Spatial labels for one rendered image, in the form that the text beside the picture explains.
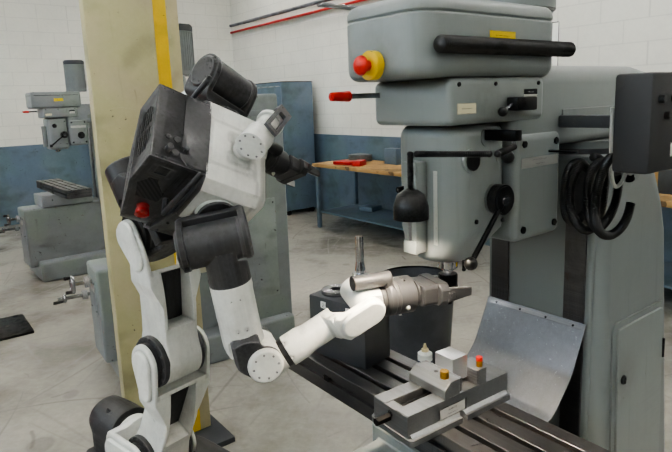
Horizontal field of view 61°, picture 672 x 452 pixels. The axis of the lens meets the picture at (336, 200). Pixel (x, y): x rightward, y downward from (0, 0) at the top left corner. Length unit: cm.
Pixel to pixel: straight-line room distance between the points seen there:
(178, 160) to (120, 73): 157
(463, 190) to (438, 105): 20
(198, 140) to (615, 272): 113
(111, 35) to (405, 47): 182
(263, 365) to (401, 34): 74
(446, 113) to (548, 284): 70
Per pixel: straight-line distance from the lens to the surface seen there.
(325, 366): 177
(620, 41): 586
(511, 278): 180
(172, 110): 129
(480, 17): 127
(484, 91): 129
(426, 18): 117
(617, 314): 177
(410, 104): 128
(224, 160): 128
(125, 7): 281
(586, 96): 165
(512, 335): 180
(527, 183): 143
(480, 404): 155
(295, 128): 866
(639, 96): 136
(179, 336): 164
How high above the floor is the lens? 169
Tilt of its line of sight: 10 degrees down
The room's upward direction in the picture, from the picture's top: 2 degrees counter-clockwise
